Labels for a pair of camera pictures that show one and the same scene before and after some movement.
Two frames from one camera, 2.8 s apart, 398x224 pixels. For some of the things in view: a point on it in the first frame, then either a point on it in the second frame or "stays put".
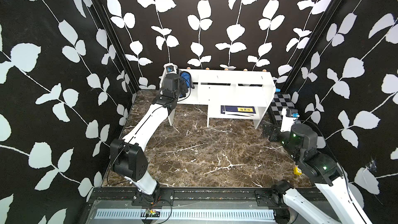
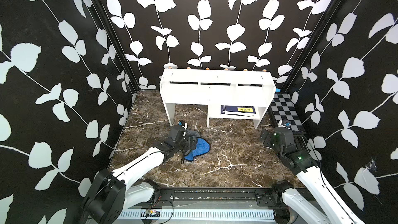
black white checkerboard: [279, 102] stays put
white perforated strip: [184, 213] stays put
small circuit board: [150, 213] stays put
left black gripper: [182, 84] → [188, 145]
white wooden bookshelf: [229, 94] stays put
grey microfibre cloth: [187, 78] → [202, 147]
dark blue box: [237, 109] stays put
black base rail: [184, 197] stays put
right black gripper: [276, 130] → [271, 136]
